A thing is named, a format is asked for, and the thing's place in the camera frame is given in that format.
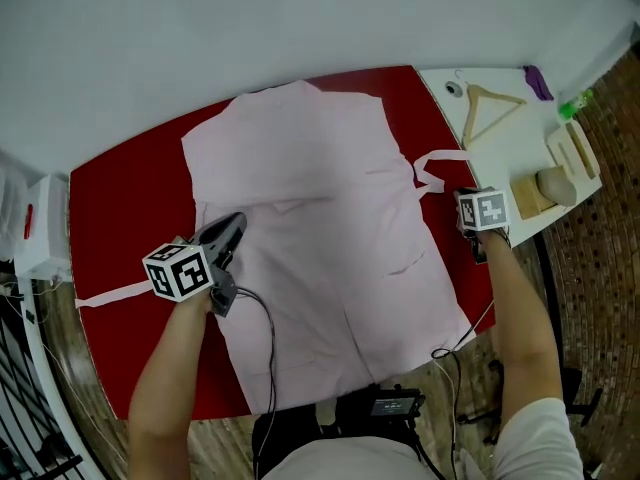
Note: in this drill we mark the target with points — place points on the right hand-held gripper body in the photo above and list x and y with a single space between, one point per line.
485 210

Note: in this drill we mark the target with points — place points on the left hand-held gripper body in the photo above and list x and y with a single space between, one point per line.
180 273

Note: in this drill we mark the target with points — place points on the pink robe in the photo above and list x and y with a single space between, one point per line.
325 248

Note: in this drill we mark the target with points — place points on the person's right forearm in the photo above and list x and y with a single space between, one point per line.
525 328

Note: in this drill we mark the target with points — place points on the person's left forearm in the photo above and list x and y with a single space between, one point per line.
165 393

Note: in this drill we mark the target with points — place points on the light wooden box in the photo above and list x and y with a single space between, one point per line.
525 195

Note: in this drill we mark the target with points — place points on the white side table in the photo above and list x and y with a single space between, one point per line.
505 138

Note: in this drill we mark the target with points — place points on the red tablecloth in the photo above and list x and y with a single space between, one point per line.
125 208

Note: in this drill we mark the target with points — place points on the wooden clothes hanger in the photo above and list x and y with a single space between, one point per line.
472 113

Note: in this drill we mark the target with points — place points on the round grey table grommet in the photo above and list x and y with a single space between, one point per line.
454 89

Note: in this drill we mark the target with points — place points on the green plastic bottle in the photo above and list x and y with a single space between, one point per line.
572 107

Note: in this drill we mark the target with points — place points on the purple cloth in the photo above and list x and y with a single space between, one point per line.
537 83

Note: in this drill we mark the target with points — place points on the white water dispenser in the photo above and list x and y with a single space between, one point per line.
47 228

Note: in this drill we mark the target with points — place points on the black metal railing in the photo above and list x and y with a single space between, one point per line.
20 393

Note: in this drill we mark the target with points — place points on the black device with screen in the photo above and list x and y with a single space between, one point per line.
395 404

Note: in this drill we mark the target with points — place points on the person's white shirt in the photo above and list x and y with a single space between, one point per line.
535 443

